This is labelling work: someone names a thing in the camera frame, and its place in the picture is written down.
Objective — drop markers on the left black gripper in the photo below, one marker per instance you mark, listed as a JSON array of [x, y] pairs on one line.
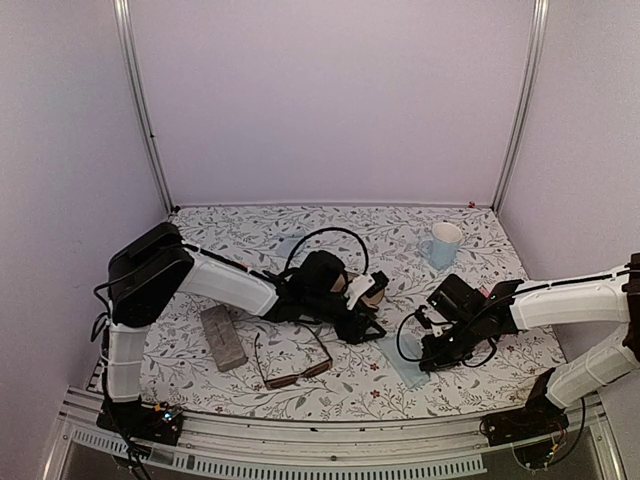
[[356, 336]]

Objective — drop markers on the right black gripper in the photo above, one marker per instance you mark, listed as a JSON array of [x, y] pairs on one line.
[[434, 358]]

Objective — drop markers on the black glasses case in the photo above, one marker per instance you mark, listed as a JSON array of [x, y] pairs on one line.
[[372, 300]]

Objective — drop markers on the blue cleaning cloth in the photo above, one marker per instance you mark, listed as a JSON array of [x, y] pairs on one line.
[[410, 374]]

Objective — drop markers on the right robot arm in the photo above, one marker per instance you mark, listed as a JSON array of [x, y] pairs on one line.
[[515, 306]]

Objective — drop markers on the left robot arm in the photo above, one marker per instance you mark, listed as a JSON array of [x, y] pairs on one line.
[[144, 277]]

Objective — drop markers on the brown sunglasses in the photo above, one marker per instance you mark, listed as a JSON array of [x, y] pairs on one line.
[[292, 378]]

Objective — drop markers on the light blue mug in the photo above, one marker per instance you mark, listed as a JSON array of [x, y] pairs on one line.
[[441, 245]]

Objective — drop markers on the grey glasses case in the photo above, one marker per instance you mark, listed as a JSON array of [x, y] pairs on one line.
[[224, 343]]

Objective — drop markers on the floral tablecloth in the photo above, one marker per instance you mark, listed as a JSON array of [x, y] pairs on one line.
[[178, 366]]

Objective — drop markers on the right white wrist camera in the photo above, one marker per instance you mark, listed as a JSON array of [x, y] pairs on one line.
[[432, 321]]

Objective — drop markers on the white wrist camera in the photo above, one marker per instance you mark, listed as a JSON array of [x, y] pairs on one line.
[[364, 283], [432, 321]]

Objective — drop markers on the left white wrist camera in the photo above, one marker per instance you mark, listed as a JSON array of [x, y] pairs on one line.
[[364, 283]]

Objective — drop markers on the front aluminium rail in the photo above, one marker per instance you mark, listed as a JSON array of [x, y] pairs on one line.
[[227, 447]]

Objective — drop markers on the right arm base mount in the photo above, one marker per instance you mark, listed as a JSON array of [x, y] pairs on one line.
[[537, 418]]

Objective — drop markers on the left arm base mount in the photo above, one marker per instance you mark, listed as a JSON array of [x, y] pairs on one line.
[[161, 423]]

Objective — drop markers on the left aluminium frame post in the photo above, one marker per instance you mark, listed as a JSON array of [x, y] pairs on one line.
[[125, 32]]

